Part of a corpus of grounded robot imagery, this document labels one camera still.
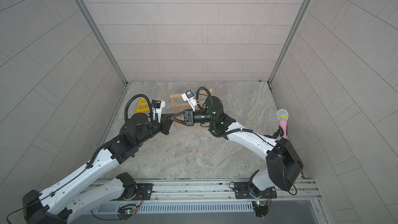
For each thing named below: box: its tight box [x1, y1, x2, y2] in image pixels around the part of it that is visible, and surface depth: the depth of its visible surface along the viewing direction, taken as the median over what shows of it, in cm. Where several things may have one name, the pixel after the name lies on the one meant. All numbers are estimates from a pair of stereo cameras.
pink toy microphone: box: [276, 108, 290, 139], surface depth 70 cm
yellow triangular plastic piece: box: [135, 96, 150, 114], surface depth 104 cm
